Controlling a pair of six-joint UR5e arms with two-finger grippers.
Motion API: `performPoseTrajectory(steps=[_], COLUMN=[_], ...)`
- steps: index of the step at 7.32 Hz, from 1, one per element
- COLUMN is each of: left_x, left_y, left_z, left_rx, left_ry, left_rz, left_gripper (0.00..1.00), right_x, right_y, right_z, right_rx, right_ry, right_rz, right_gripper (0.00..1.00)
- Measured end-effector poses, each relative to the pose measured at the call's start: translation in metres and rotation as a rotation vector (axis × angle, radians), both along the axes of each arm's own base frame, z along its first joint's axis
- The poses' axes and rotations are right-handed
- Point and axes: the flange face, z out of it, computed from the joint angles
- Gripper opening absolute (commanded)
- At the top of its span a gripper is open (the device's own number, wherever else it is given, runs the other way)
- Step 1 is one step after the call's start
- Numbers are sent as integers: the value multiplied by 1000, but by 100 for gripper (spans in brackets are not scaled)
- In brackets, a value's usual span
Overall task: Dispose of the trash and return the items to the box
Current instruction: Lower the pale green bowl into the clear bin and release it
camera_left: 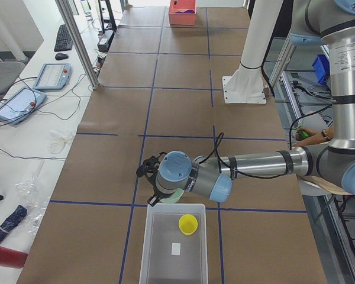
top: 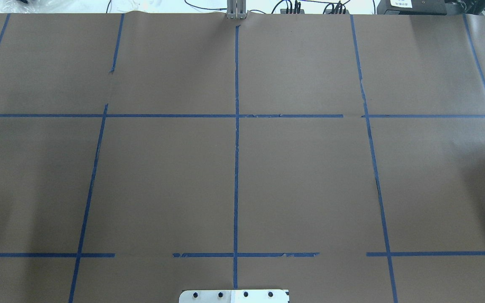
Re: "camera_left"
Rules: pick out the black computer mouse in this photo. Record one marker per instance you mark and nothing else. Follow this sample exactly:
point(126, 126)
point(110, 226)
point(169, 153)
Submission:
point(61, 56)

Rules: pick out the near teach pendant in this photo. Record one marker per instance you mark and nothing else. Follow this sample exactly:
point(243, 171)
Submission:
point(18, 107)

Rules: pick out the black keyboard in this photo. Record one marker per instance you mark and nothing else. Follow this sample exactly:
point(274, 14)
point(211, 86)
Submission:
point(63, 40)

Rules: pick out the purple cloth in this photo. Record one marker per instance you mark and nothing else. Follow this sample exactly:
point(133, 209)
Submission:
point(187, 11)

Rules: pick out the seated person beige shirt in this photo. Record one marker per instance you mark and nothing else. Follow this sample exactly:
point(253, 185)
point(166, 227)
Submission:
point(326, 165)

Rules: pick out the far teach pendant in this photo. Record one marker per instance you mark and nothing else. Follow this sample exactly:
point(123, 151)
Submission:
point(53, 76)

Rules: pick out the dark folded umbrella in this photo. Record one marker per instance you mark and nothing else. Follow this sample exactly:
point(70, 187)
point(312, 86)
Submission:
point(12, 221)

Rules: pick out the blue storage bin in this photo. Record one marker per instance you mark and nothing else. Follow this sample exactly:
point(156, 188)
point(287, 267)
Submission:
point(321, 68)

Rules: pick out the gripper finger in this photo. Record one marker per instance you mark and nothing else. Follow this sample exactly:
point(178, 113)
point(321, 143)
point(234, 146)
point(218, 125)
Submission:
point(153, 200)

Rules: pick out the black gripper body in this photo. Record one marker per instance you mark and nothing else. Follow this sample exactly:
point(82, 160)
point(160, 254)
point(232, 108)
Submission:
point(160, 196)

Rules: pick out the aluminium frame post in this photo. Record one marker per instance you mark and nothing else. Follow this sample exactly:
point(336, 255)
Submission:
point(68, 18)

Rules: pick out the black box device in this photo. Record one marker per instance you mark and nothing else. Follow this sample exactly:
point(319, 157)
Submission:
point(105, 41)

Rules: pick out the clear plastic box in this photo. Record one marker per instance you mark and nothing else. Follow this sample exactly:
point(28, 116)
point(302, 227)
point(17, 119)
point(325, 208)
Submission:
point(169, 256)

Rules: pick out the crumpled clear plastic wrap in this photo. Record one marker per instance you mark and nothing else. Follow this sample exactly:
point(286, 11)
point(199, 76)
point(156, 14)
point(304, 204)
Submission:
point(34, 196)

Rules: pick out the teach pendant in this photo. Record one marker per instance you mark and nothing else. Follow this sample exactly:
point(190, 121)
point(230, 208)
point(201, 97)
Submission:
point(18, 107)
point(53, 76)

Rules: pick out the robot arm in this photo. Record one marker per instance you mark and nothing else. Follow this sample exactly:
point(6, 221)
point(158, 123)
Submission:
point(315, 22)

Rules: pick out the grey office chair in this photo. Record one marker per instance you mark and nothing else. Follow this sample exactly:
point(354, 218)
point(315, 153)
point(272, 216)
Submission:
point(9, 71)

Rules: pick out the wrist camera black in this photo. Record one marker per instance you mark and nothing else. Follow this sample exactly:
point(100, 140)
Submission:
point(149, 168)

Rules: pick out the pale green bowl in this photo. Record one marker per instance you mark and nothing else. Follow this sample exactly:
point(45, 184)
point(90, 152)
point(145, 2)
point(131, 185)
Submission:
point(174, 198)

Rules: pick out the yellow plastic cup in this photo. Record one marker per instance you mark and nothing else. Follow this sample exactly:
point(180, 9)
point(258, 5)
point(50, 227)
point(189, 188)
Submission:
point(188, 224)

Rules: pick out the pink plastic bin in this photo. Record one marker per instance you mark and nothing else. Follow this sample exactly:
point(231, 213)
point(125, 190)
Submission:
point(181, 19)

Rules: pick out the red bottle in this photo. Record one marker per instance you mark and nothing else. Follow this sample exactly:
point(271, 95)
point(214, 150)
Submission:
point(12, 258)

